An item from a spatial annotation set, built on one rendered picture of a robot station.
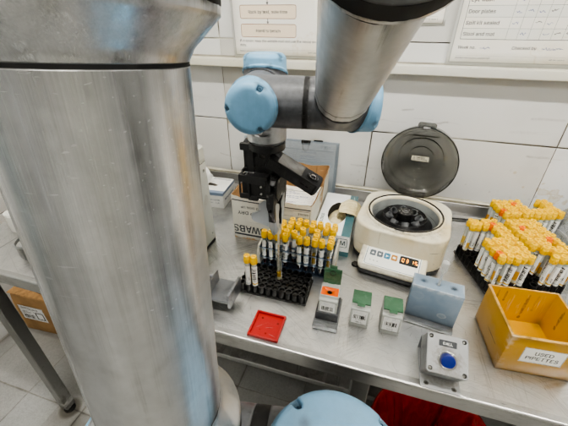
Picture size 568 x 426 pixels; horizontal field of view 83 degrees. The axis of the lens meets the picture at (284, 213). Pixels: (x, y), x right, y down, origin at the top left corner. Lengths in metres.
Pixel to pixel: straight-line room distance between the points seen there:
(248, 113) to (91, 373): 0.35
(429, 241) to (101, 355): 0.77
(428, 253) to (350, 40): 0.70
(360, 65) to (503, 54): 0.86
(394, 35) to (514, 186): 1.05
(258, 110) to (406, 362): 0.56
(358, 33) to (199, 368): 0.23
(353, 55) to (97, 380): 0.25
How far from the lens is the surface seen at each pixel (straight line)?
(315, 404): 0.31
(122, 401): 0.22
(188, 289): 0.18
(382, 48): 0.25
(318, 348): 0.72
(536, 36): 1.12
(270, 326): 0.75
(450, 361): 0.69
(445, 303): 0.77
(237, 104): 0.46
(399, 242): 0.87
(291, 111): 0.47
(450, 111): 1.12
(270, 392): 1.67
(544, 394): 0.82
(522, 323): 0.91
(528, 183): 1.25
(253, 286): 0.80
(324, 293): 0.71
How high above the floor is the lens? 1.46
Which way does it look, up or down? 32 degrees down
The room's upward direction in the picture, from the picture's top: straight up
